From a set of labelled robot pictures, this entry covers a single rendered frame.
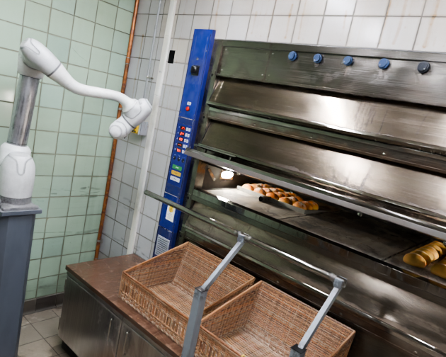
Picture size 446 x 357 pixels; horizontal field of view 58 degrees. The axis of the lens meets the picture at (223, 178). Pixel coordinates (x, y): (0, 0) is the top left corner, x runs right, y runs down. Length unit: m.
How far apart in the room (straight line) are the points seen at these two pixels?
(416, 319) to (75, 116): 2.37
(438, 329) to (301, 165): 0.92
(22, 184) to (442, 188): 1.94
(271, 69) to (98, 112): 1.38
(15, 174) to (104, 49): 1.22
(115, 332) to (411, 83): 1.91
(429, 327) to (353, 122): 0.93
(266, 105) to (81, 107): 1.38
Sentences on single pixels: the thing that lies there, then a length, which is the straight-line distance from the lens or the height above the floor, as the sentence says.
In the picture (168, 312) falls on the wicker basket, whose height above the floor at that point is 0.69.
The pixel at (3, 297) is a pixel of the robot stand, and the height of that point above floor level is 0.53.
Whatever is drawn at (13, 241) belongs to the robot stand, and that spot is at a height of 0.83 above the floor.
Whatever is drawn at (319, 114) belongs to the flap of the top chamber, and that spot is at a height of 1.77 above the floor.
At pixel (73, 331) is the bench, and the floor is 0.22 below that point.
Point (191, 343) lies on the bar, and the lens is 1.85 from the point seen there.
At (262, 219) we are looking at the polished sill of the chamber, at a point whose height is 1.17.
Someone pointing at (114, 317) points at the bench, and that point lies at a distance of 2.36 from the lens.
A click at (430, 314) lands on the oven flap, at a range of 1.96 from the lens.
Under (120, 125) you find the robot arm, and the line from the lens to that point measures 2.34.
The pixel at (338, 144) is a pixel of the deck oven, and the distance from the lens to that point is 2.00.
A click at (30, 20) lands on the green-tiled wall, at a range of 2.84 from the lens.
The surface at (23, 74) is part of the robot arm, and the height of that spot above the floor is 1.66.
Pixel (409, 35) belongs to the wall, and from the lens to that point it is 1.98.
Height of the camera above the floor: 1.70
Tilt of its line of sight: 10 degrees down
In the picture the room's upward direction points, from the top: 12 degrees clockwise
